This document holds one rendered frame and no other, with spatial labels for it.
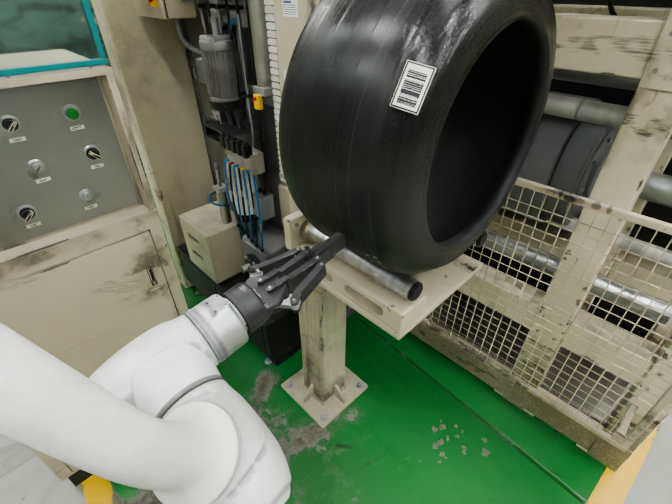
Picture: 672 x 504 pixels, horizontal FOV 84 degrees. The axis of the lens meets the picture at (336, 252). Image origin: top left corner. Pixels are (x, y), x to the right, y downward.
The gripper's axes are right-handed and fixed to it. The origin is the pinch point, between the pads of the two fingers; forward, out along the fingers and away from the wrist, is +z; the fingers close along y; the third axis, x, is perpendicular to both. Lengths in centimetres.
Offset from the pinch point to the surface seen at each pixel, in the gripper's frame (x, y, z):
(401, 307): 18.8, -8.7, 10.3
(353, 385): 106, 25, 22
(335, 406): 105, 23, 10
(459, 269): 28.4, -7.3, 37.1
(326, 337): 66, 27, 15
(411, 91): -26.4, -10.4, 8.8
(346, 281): 19.0, 5.9, 8.5
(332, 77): -26.8, 2.5, 7.1
